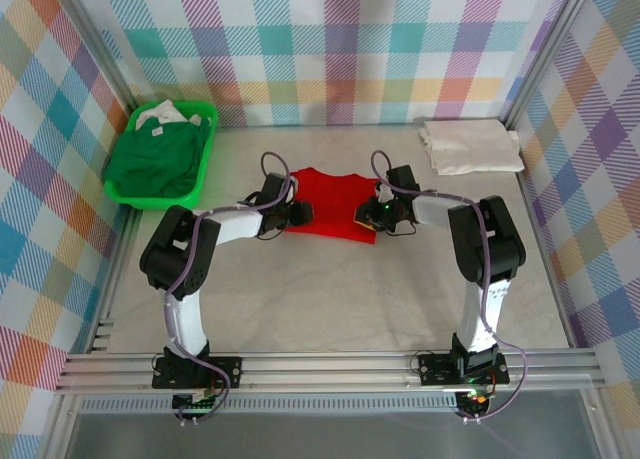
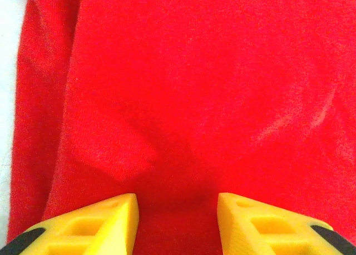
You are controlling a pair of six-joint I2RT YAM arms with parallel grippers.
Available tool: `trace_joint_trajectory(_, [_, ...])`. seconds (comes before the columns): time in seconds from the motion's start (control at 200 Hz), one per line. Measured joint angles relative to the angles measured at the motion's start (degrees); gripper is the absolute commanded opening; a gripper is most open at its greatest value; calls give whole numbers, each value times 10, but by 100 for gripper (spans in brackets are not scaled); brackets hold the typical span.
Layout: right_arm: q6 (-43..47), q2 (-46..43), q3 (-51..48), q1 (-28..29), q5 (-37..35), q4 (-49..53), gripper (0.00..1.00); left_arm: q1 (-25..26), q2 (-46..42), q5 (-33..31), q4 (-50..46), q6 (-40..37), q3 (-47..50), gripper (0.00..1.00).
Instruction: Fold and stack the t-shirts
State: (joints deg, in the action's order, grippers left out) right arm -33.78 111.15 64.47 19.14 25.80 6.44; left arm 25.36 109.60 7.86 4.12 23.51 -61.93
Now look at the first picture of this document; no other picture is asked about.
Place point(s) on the crumpled white t-shirt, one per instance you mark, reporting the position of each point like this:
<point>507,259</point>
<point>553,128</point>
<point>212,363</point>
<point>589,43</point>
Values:
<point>160,111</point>

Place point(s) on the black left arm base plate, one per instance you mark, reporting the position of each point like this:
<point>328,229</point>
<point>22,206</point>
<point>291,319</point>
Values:
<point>225,371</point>

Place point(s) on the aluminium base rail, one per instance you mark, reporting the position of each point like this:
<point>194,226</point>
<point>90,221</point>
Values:
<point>325,366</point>

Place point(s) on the aluminium frame post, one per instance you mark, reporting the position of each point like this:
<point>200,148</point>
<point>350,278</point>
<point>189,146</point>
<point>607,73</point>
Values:
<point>95,41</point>
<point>545,54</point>

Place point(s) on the folded white t-shirt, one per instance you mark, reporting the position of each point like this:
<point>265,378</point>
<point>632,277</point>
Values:
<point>470,146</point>

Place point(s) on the red t-shirt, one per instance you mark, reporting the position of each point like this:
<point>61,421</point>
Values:
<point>335,204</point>

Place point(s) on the grey sheet panel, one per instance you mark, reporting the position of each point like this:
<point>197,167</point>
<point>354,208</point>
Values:
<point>325,436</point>

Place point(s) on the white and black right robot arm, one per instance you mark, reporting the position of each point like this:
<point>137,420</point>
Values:
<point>500,239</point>

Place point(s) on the green t-shirt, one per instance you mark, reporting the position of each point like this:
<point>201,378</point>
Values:
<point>150,159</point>

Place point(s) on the aluminium frame leg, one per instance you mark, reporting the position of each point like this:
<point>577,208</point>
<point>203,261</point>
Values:
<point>597,419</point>
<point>62,429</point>

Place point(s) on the green plastic bin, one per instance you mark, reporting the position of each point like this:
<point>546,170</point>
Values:
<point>150,201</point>

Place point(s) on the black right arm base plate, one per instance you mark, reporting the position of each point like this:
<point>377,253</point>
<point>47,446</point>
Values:
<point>435,371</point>

